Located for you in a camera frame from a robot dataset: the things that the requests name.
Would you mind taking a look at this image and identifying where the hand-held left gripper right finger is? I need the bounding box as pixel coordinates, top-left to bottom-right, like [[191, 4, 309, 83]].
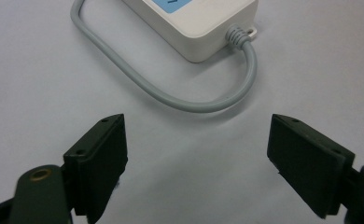
[[266, 113, 357, 220]]

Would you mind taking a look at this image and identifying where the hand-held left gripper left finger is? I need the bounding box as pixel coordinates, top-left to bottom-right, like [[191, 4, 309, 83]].
[[63, 113, 129, 224]]

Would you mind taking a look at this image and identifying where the grey power cable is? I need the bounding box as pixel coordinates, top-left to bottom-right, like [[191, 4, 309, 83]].
[[70, 0, 259, 114]]

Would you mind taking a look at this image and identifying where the white power strip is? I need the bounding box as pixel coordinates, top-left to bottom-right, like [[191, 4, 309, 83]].
[[122, 0, 259, 63]]

